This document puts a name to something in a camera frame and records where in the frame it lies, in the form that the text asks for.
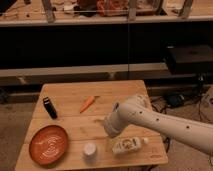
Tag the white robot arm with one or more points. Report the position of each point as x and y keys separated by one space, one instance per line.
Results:
x=195 y=134

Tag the black eraser block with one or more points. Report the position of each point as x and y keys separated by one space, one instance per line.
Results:
x=49 y=108

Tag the white ceramic cup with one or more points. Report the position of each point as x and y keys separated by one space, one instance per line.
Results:
x=90 y=152

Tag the orange ceramic plate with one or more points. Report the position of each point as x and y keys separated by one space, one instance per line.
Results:
x=48 y=145

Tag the orange toy carrot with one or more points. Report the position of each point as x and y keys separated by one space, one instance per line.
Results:
x=90 y=100

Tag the black box on shelf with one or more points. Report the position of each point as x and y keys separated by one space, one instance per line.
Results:
x=190 y=59

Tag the wooden shelf with clutter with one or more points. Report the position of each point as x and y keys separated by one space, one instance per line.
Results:
x=91 y=12

